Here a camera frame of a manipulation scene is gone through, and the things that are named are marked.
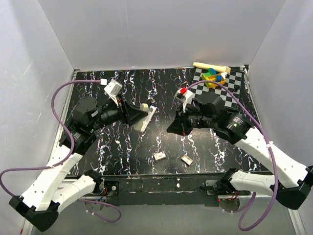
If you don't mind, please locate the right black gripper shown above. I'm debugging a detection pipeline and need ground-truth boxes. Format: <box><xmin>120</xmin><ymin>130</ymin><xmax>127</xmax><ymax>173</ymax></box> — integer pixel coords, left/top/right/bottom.
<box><xmin>166</xmin><ymin>104</ymin><xmax>216</xmax><ymax>136</ymax></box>

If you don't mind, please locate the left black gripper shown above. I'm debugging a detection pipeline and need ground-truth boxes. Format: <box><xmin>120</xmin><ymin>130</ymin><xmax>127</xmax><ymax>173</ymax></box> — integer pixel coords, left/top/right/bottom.
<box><xmin>89</xmin><ymin>93</ymin><xmax>148</xmax><ymax>131</ymax></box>

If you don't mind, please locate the white beige stapler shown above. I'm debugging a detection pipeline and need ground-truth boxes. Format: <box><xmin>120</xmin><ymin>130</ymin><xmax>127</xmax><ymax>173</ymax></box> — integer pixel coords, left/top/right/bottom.
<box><xmin>134</xmin><ymin>103</ymin><xmax>156</xmax><ymax>132</ymax></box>

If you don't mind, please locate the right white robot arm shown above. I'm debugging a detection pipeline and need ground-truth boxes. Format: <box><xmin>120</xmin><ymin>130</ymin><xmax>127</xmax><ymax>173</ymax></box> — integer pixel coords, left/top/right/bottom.
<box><xmin>167</xmin><ymin>89</ymin><xmax>313</xmax><ymax>210</ymax></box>

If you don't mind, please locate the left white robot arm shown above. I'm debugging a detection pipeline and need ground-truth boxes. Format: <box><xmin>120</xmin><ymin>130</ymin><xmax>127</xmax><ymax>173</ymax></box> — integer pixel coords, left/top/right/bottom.
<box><xmin>9</xmin><ymin>96</ymin><xmax>149</xmax><ymax>232</ymax></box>

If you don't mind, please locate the white staple box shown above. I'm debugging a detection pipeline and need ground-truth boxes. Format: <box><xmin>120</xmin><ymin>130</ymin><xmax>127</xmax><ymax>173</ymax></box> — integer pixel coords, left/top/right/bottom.
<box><xmin>154</xmin><ymin>151</ymin><xmax>166</xmax><ymax>161</ymax></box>

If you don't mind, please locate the brown staple box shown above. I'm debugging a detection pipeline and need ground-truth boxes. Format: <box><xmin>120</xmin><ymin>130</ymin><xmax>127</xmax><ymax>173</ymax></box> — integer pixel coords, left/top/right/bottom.
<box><xmin>181</xmin><ymin>154</ymin><xmax>193</xmax><ymax>166</ymax></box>

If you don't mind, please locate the green toy block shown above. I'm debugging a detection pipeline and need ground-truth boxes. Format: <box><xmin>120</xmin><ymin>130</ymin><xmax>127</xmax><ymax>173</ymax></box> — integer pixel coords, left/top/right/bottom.
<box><xmin>204</xmin><ymin>68</ymin><xmax>217</xmax><ymax>76</ymax></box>

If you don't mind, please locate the blue toy block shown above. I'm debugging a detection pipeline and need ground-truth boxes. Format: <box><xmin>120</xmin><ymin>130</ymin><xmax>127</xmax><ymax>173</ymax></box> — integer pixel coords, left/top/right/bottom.
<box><xmin>215</xmin><ymin>75</ymin><xmax>222</xmax><ymax>82</ymax></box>

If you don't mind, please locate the beige wooden piece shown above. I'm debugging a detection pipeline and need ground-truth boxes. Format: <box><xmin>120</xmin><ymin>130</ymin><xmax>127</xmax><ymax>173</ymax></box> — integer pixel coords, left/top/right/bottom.
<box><xmin>193</xmin><ymin>62</ymin><xmax>231</xmax><ymax>74</ymax></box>

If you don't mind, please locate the checkered chess board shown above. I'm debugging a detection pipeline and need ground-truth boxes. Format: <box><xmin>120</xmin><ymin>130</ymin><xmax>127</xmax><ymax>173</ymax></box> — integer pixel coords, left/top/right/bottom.
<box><xmin>190</xmin><ymin>67</ymin><xmax>245</xmax><ymax>108</ymax></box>

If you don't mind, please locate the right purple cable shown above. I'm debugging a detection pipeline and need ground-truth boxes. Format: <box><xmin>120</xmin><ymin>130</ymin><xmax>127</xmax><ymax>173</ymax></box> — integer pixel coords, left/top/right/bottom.
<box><xmin>184</xmin><ymin>80</ymin><xmax>279</xmax><ymax>231</ymax></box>

